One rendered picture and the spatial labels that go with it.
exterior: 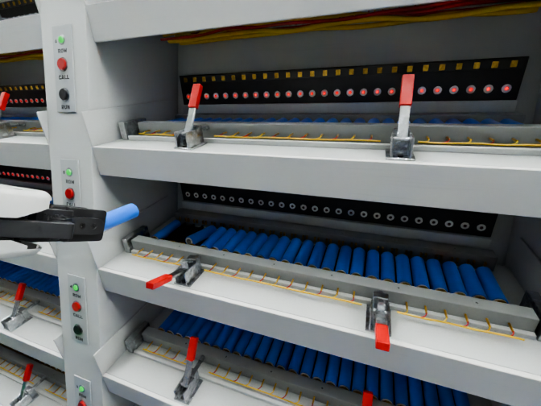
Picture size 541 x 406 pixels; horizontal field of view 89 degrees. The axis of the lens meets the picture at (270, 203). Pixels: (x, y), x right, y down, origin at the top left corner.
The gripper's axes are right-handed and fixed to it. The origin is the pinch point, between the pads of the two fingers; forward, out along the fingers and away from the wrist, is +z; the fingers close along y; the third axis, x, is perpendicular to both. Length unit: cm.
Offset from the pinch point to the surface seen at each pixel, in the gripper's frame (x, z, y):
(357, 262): 1.2, 22.3, -26.9
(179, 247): 3.4, 18.3, 0.5
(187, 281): 7.3, 14.5, -4.4
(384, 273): 1.9, 21.2, -30.6
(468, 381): 10.6, 15.0, -39.2
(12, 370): 43, 30, 51
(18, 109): -23, 25, 61
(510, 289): 2, 25, -46
